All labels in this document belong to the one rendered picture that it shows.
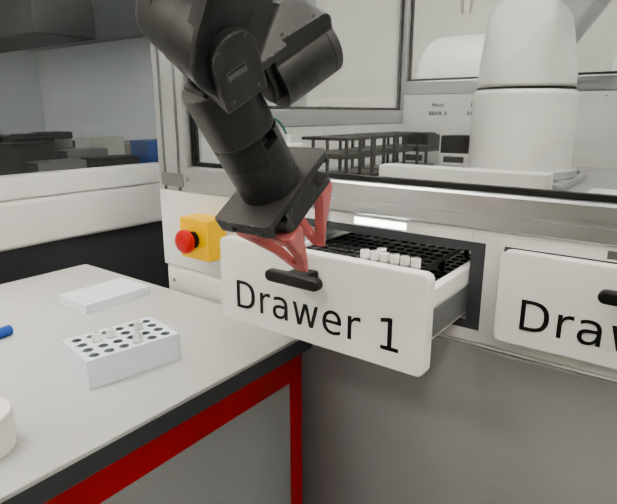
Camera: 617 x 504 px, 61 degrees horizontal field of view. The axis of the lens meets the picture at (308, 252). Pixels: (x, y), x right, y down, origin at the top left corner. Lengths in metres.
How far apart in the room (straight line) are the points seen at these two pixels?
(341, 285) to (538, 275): 0.22
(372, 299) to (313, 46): 0.27
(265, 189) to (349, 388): 0.47
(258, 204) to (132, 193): 0.97
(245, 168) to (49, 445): 0.35
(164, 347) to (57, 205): 0.65
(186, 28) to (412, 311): 0.34
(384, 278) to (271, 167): 0.19
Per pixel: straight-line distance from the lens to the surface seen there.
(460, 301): 0.68
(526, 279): 0.65
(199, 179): 0.95
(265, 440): 0.82
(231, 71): 0.36
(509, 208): 0.65
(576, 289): 0.64
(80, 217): 1.33
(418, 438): 0.81
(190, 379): 0.69
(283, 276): 0.58
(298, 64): 0.43
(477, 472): 0.80
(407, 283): 0.54
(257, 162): 0.43
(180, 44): 0.36
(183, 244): 0.89
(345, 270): 0.57
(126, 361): 0.71
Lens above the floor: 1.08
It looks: 15 degrees down
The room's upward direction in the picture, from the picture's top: straight up
